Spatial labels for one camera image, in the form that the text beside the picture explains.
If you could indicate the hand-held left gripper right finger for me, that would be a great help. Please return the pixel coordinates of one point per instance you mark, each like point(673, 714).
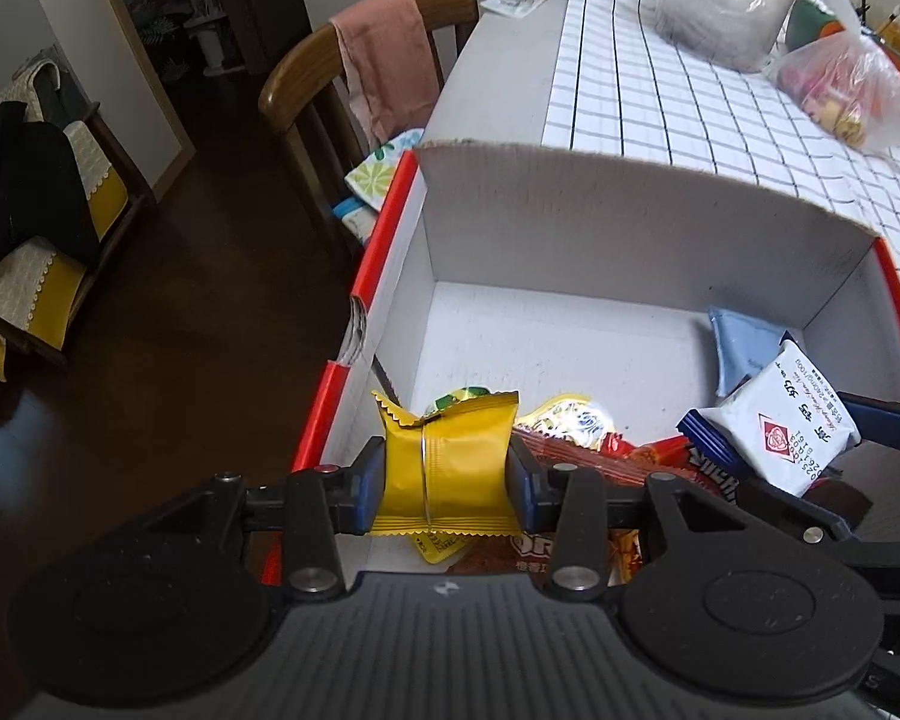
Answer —
point(521, 491)

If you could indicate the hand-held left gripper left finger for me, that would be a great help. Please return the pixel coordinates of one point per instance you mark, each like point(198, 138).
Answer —
point(370, 491)

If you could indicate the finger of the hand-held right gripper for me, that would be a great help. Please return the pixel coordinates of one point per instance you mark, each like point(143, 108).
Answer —
point(795, 514)
point(881, 416)

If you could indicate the brown chocolate candy packet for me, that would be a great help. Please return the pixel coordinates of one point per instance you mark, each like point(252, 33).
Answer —
point(847, 502)

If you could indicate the brown foil snack bag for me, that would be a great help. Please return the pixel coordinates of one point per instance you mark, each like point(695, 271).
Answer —
point(495, 559)

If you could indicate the yellow snack packet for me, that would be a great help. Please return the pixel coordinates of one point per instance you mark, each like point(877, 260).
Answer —
point(450, 472)

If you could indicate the red snack bag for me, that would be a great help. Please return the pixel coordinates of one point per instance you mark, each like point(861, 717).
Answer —
point(592, 461)

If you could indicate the white blue-edged snack packet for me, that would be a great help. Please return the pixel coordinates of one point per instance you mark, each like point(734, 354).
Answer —
point(776, 427)

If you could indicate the green snack packet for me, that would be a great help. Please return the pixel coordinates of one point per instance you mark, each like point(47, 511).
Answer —
point(461, 395)

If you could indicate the red patterned snack packet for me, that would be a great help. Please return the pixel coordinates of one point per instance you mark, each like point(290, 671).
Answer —
point(624, 555)

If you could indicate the light blue snack packet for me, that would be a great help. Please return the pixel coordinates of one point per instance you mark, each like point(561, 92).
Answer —
point(742, 349)

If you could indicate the red cardboard box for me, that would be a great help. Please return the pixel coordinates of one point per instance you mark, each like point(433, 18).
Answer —
point(570, 240)

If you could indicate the plastic bag with snacks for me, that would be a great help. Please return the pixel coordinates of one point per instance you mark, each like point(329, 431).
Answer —
point(847, 82)

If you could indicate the yellow-white patterned snack packet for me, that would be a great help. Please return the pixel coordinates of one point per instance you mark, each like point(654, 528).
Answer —
point(570, 420)

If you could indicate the small yellow packet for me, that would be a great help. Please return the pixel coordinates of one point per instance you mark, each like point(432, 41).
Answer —
point(439, 546)

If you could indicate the floral cloth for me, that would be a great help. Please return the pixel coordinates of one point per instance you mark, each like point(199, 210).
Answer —
point(379, 172)

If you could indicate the checked white tablecloth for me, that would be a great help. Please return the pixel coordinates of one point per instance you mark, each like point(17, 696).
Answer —
point(682, 105)

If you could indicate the yellow cushioned armchair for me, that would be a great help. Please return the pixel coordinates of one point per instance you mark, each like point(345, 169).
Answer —
point(97, 202)

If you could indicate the orange green collapsible container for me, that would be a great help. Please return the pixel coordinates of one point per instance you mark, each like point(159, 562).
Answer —
point(806, 26)

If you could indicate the wooden chair with curved back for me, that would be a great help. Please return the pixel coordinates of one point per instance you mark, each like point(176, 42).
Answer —
point(300, 82)

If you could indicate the pink towel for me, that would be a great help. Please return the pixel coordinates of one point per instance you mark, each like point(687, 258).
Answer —
point(386, 67)

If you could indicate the plastic bag with containers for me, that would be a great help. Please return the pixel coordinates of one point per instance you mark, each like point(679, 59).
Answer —
point(720, 7)

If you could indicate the black clothing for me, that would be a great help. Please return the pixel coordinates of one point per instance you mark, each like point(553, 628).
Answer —
point(22, 187)

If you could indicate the white stool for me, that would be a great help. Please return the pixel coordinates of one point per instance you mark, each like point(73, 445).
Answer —
point(214, 49)

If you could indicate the dark shelf unit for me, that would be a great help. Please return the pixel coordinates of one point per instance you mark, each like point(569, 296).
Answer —
point(165, 22)

